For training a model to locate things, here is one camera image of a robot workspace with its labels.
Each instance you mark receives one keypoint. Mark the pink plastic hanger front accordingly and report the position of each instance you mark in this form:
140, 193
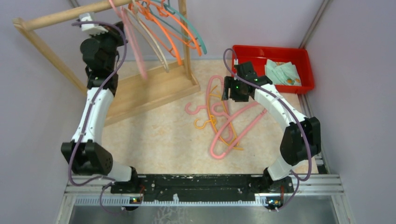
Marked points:
130, 34

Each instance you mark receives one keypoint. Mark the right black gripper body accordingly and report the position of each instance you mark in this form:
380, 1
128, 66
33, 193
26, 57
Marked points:
236, 92

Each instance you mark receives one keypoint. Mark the orange plastic hanger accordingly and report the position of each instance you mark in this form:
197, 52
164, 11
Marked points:
145, 10
173, 24

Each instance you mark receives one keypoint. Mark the yellow thin hanger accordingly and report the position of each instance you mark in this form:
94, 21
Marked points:
217, 118

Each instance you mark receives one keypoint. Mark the pink plastic hanger back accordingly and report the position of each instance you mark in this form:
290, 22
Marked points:
212, 96

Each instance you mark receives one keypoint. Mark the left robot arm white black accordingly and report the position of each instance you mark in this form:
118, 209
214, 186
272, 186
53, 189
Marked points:
87, 158

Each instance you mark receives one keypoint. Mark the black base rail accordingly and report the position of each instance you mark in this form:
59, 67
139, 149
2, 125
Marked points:
202, 188

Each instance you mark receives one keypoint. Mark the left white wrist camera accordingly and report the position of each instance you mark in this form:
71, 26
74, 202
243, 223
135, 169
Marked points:
91, 28

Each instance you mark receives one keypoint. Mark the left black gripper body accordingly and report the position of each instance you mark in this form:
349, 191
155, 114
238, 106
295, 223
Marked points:
110, 41

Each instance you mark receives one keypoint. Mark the pink plastic hanger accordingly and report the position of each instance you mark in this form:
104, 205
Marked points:
212, 96
130, 34
235, 130

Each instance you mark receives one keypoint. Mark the folded mint cloth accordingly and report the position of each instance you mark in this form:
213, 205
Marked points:
281, 73

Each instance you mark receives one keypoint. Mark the wooden hanger rack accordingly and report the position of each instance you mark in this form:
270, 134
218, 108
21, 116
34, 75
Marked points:
135, 95

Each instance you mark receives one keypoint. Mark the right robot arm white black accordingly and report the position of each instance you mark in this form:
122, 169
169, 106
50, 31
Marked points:
301, 134

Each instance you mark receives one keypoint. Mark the beige plastic hanger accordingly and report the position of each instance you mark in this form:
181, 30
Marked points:
138, 25

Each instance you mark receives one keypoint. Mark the teal plastic hanger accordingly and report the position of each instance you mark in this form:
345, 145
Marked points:
178, 23

